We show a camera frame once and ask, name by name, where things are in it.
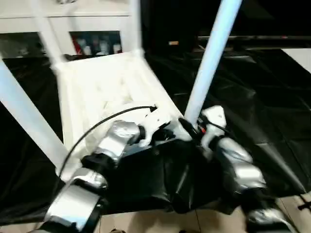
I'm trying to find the white glass door cabinet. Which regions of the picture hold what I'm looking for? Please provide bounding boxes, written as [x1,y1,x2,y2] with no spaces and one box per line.
[0,0,134,59]

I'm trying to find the white plastic table leg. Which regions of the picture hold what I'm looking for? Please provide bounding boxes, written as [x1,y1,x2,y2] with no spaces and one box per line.
[184,0,242,126]
[0,58,69,168]
[128,0,144,58]
[30,0,65,71]

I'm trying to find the white plastic table top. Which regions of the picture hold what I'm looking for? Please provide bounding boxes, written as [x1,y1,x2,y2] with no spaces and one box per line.
[52,51,195,175]

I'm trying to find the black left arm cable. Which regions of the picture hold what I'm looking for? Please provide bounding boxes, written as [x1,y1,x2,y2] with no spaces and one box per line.
[58,105,158,183]

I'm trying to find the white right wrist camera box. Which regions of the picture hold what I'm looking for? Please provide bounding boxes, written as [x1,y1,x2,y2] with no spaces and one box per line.
[199,106,226,147]

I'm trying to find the black table mat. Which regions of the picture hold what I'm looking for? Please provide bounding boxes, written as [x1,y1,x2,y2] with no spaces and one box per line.
[0,49,311,226]

